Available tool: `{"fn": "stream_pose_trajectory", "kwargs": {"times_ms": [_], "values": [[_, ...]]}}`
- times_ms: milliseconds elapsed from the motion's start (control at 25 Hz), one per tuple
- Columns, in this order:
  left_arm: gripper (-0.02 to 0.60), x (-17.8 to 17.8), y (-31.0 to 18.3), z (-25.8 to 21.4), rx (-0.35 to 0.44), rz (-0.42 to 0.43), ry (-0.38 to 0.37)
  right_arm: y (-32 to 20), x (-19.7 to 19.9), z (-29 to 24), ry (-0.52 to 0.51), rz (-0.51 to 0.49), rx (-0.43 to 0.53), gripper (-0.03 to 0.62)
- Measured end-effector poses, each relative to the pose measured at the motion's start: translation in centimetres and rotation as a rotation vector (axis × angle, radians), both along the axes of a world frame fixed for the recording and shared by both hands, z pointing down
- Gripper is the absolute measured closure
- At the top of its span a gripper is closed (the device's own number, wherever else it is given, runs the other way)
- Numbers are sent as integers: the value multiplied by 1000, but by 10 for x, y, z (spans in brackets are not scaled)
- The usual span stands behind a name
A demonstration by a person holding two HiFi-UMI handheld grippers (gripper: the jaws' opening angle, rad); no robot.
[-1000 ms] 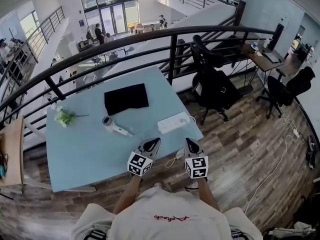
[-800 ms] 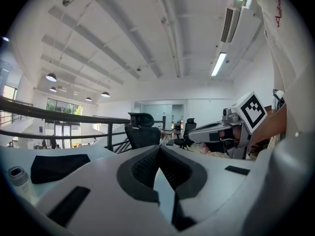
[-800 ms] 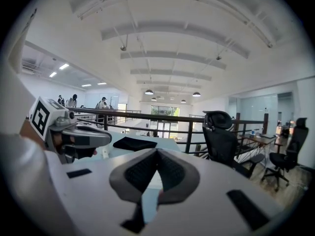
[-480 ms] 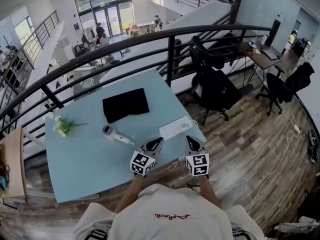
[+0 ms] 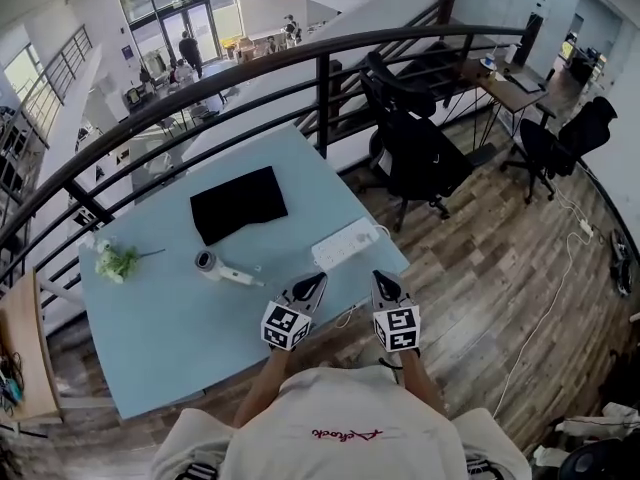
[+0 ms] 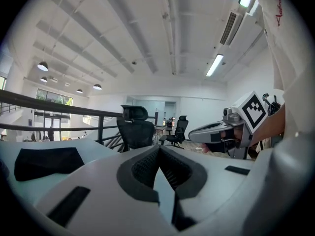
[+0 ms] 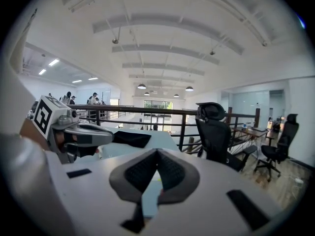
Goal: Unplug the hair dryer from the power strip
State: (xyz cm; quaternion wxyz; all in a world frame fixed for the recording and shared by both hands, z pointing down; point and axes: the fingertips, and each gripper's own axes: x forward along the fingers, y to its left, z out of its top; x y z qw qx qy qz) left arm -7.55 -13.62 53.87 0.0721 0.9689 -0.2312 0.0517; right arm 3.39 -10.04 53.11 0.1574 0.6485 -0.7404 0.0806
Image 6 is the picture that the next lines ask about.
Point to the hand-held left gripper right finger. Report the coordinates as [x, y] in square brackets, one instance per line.
[221, 193]

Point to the person's right hand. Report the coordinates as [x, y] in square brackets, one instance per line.
[231, 139]

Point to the beige shirt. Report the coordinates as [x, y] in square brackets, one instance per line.
[290, 45]

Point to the black pendant lamp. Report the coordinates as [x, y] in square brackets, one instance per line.
[79, 91]
[42, 66]
[97, 87]
[43, 79]

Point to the black high-back office chair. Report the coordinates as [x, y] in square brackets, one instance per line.
[136, 131]

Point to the black folded cloth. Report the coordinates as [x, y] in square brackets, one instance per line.
[49, 162]

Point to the black metal rig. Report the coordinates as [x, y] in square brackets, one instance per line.
[272, 107]

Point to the glass entrance doors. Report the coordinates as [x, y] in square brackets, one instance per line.
[53, 112]

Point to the ceiling air vent grille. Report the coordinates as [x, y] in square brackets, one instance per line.
[227, 28]

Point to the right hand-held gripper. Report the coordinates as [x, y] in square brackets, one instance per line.
[253, 109]

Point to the person's left forearm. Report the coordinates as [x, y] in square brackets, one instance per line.
[268, 124]

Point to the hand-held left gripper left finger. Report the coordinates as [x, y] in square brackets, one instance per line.
[103, 205]

